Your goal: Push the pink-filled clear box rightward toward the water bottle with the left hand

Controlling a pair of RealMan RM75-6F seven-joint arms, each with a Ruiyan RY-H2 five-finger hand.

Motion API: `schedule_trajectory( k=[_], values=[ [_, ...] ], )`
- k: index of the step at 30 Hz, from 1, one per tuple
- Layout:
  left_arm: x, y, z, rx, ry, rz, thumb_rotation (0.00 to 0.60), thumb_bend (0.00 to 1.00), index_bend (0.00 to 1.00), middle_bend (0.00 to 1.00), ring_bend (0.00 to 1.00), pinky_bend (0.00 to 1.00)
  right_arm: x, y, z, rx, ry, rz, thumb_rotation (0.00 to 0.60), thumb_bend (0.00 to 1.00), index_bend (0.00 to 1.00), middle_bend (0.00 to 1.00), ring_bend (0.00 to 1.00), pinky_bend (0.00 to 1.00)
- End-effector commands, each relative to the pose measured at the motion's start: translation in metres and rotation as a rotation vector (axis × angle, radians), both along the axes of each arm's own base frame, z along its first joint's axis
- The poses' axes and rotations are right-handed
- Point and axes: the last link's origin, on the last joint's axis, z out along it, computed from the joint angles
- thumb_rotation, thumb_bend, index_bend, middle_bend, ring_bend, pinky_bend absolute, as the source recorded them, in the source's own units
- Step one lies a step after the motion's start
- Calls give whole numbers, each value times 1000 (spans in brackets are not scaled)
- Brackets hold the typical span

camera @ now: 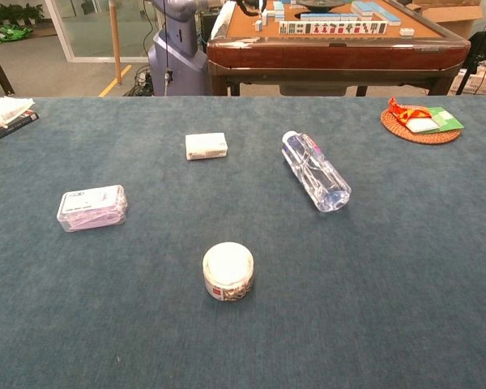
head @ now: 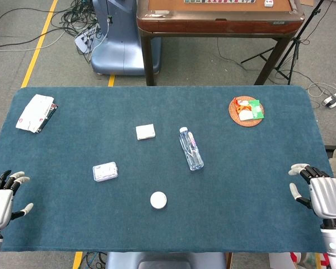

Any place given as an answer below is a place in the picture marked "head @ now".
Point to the row of mahjong tiles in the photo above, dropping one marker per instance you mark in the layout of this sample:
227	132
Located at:
218	1

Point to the white round jar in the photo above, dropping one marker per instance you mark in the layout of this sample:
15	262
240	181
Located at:
158	200

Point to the clear plastic pink-white package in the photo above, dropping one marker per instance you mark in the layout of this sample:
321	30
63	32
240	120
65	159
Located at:
105	171

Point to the orange snack packet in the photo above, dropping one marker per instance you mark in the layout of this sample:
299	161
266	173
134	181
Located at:
240	104

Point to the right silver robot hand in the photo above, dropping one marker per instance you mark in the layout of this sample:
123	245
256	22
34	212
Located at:
327	199

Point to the small white box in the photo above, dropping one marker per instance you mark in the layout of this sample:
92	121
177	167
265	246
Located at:
145	131

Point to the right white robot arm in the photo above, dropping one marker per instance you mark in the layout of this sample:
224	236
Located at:
334	243

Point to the white snack packet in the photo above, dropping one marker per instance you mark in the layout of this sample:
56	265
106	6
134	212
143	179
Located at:
245	115

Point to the brown mahjong table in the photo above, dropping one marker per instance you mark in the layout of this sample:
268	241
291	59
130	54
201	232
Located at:
221	22

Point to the black tripod stand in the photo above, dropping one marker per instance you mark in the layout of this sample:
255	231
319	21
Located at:
294	45

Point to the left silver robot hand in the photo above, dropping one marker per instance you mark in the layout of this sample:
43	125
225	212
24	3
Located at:
0	206

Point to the white power strip with plugs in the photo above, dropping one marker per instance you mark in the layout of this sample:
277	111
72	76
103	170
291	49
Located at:
85	39

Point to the blue carpet table cover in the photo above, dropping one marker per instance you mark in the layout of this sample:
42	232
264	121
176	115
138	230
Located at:
168	168

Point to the clear water bottle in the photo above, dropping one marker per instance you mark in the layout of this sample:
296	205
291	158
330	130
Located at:
191	151

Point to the single white mahjong tile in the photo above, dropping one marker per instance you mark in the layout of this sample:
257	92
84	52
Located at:
269	3

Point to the round woven coaster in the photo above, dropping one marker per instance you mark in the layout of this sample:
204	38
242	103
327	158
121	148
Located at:
236	116

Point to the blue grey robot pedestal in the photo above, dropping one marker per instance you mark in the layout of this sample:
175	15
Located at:
120	42

